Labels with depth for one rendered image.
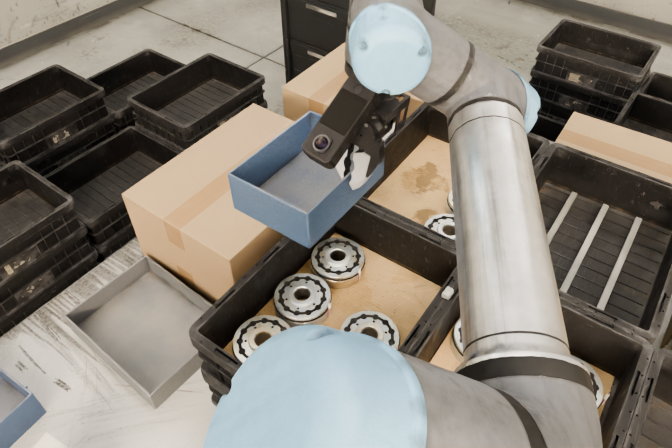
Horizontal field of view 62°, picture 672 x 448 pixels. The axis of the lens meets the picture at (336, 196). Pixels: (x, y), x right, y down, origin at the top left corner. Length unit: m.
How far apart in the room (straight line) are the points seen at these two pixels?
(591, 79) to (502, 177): 1.92
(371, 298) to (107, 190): 1.23
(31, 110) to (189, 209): 1.32
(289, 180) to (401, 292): 0.31
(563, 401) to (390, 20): 0.33
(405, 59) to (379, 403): 0.34
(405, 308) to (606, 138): 0.70
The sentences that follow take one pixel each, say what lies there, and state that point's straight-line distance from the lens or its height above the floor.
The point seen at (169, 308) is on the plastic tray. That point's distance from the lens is 1.23.
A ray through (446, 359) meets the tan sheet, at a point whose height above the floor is 0.83.
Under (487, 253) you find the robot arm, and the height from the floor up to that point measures 1.34.
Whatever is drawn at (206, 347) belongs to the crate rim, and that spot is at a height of 0.93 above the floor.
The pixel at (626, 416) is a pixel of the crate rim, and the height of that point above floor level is 0.93.
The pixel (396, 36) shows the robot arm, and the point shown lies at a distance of 0.51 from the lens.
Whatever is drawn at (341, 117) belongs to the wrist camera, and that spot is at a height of 1.27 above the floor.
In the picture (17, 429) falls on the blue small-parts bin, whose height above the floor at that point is 0.72.
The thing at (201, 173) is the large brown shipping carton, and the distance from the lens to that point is 1.21.
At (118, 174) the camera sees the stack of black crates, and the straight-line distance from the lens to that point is 2.11.
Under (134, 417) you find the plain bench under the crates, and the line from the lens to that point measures 1.13.
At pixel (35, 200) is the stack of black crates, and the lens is 1.94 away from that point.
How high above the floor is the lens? 1.67
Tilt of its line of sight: 43 degrees down
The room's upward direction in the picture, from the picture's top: straight up
